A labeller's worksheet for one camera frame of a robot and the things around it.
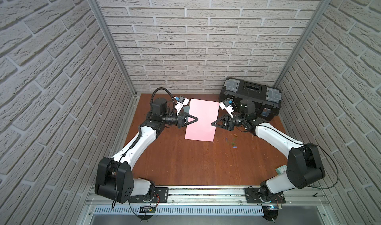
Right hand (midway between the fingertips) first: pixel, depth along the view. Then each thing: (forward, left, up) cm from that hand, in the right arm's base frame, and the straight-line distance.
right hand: (214, 124), depth 74 cm
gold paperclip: (+5, -17, -23) cm, 29 cm away
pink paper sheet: (+2, +4, +8) cm, 9 cm away
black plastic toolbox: (+21, -38, -7) cm, 44 cm away
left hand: (0, +9, +5) cm, 10 cm away
